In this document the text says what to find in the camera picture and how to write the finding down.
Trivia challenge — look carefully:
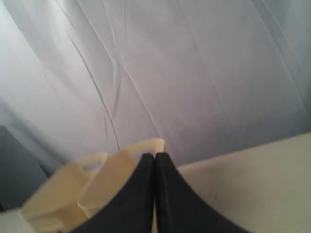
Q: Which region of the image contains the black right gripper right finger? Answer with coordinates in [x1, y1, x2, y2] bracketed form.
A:
[155, 152, 247, 233]

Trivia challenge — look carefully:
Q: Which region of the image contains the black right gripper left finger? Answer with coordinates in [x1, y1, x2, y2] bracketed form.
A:
[74, 153, 155, 233]

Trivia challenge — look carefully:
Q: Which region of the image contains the cream bin marked O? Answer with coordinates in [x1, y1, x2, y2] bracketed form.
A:
[78, 138, 165, 218]

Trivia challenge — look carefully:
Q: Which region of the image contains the cream bin marked X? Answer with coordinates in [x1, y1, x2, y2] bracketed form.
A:
[21, 152, 108, 233]

